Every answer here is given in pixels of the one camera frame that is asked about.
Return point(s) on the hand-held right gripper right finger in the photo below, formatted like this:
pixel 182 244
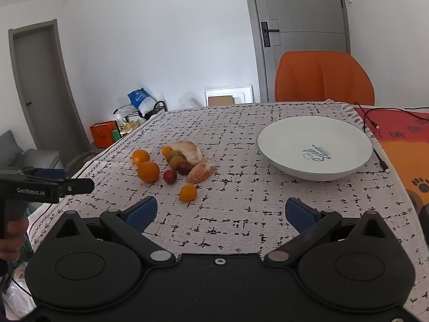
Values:
pixel 300 213

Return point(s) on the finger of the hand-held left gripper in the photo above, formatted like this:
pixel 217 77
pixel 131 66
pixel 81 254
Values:
pixel 78 186
pixel 50 173

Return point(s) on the brown cardboard piece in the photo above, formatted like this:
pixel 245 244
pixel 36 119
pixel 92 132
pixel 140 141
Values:
pixel 221 101

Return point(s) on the blue white bag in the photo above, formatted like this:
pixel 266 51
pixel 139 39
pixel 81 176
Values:
pixel 139 99

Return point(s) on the orange chair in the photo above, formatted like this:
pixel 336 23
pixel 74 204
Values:
pixel 321 77

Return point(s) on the brown kiwi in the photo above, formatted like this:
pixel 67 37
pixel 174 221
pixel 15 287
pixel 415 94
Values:
pixel 175 164
pixel 175 156

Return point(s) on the grey-brown framed door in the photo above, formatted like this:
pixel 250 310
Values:
pixel 37 73

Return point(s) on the white black patterned tablecloth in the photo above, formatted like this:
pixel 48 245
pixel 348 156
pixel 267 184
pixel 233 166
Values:
pixel 234 208

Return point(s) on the dark round object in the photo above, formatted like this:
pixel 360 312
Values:
pixel 423 212

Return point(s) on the grey door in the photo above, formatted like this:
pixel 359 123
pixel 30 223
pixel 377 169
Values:
pixel 301 13

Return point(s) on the green box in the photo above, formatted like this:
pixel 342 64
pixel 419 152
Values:
pixel 116 136

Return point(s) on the orange box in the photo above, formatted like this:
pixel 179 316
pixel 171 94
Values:
pixel 102 134

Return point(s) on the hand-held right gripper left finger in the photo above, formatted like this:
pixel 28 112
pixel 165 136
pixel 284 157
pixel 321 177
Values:
pixel 144 213

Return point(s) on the grey sofa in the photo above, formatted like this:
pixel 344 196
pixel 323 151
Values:
pixel 37 157

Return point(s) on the dark red plum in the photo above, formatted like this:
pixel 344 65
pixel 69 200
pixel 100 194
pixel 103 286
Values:
pixel 185 168

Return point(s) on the small orange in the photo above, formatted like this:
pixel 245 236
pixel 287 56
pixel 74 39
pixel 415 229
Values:
pixel 188 193
pixel 166 151

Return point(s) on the peeled pomelo piece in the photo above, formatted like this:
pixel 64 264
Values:
pixel 191 152

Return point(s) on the bright red plum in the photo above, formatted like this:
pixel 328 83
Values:
pixel 170 176

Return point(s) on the white plastic bag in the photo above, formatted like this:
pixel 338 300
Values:
pixel 16 300

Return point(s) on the large orange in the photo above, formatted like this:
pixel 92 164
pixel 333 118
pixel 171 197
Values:
pixel 140 157
pixel 148 172

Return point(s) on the white plate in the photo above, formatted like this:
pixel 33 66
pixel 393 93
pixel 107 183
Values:
pixel 295 137

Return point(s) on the person's left hand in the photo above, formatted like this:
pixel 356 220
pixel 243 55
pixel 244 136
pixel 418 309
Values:
pixel 16 241

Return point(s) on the pale yellow bundle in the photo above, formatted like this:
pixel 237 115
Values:
pixel 129 126

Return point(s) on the black metal rack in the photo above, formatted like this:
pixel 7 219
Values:
pixel 161 105

